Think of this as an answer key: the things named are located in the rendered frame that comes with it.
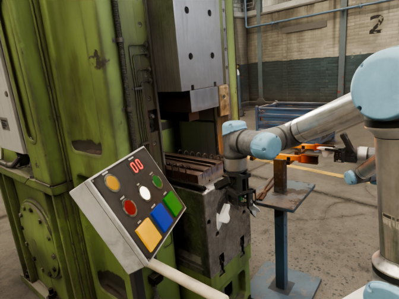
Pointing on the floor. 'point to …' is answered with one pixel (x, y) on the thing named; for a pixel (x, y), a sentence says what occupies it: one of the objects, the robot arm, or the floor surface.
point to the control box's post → (138, 285)
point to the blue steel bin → (272, 115)
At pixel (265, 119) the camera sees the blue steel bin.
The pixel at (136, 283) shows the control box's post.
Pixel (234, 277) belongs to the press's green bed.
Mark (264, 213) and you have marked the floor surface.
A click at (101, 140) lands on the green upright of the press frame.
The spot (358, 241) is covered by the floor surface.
